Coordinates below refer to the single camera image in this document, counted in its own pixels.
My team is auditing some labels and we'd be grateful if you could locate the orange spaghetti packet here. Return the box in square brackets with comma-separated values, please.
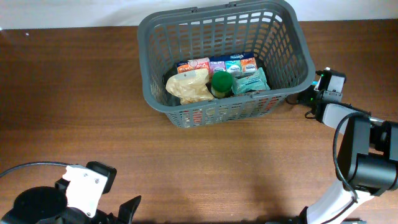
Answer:
[180, 96, 280, 127]

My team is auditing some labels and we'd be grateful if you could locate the black right camera cable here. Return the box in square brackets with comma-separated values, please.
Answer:
[332, 111, 371, 203]

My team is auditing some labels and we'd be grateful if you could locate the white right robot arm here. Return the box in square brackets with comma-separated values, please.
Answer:
[293, 86, 397, 223]

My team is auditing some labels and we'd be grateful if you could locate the light green wipes packet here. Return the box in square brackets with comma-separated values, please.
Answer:
[232, 68, 271, 95]

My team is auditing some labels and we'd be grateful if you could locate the beige powder pouch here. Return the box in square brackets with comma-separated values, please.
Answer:
[165, 68, 215, 105]

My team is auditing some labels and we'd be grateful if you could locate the Kleenex tissue multipack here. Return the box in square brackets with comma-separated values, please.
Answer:
[176, 52, 258, 78]

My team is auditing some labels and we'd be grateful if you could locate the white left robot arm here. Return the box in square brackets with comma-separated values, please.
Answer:
[1, 179, 141, 224]

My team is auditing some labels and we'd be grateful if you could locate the grey plastic shopping basket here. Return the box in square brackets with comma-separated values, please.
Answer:
[137, 1, 315, 128]

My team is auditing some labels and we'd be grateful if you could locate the green lid glass jar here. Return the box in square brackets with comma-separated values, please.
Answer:
[211, 71, 233, 99]

